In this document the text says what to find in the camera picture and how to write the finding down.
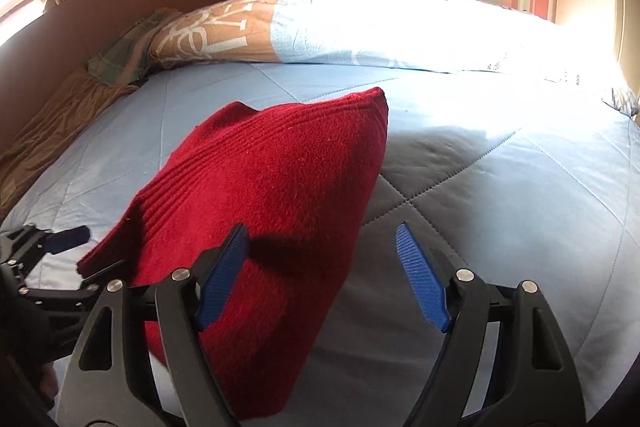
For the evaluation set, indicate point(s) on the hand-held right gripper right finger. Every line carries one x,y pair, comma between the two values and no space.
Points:
422,277

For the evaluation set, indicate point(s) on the light blue quilted blanket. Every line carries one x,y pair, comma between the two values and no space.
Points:
500,187

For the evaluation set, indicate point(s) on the green plaid cloth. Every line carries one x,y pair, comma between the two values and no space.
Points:
125,52

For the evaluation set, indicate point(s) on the person's left hand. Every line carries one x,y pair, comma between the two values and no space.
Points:
46,382

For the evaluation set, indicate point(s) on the white patterned pillow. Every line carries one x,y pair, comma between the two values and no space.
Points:
350,37

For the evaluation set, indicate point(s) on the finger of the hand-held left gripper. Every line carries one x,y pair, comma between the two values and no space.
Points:
67,239
95,277

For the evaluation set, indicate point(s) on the red knitted sweater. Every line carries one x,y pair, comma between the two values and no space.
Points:
280,167

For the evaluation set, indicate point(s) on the blue floral pillow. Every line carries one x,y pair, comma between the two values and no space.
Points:
622,102

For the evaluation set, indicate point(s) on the brown pleated cloth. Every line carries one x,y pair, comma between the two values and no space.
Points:
60,127

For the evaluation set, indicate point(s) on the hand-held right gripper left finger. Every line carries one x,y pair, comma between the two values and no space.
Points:
222,277

